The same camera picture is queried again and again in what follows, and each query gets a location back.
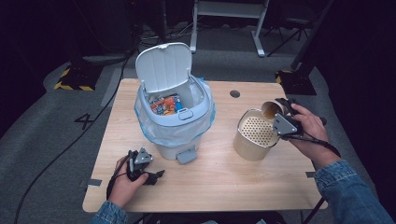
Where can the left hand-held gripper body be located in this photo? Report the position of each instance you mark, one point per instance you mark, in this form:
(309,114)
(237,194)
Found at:
(138,169)

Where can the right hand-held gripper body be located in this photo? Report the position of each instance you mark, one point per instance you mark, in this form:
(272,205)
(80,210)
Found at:
(285,126)

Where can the brown paper cup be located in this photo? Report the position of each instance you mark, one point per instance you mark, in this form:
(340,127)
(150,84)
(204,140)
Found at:
(271,108)

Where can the beige bucket with strainer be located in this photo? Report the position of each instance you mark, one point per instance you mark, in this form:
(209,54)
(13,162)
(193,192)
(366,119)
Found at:
(249,147)

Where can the white pedal trash bin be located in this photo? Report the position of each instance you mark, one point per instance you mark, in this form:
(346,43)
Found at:
(163,67)

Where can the person's left hand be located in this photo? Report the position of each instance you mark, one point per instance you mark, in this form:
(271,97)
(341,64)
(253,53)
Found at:
(121,189)

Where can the person's right hand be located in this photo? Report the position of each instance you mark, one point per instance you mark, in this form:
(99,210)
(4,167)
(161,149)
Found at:
(313,133)

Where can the yellow black striped base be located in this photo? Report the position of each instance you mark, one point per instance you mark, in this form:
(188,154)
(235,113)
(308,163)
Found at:
(79,77)
(297,82)

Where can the translucent bin liner bag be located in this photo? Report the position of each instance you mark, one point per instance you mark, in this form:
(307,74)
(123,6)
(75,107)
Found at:
(174,133)

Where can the grey tape piece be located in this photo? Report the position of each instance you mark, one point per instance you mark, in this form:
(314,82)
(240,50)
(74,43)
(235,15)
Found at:
(93,182)
(310,174)

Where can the orange blue snack packet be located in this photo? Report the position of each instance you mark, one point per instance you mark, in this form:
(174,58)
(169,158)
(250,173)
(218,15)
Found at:
(165,105)

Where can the black tripod stand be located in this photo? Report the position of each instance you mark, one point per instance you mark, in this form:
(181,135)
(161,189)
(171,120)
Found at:
(291,34)

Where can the dark slanted pole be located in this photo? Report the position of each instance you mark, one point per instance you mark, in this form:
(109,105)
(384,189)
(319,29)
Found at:
(311,34)

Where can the white desk frame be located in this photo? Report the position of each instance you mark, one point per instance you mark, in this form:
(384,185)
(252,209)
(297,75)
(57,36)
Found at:
(229,9)

